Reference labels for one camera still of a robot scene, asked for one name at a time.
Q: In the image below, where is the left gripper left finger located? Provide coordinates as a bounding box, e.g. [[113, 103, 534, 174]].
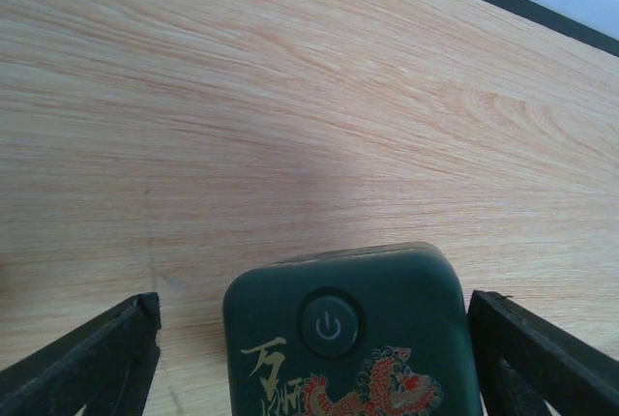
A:
[[1, 292, 161, 415]]

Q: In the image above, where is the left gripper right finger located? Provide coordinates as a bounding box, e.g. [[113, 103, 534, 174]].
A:
[[467, 290, 618, 415]]

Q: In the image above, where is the green dragon cube plug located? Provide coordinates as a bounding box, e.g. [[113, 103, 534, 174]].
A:
[[222, 243, 483, 415]]

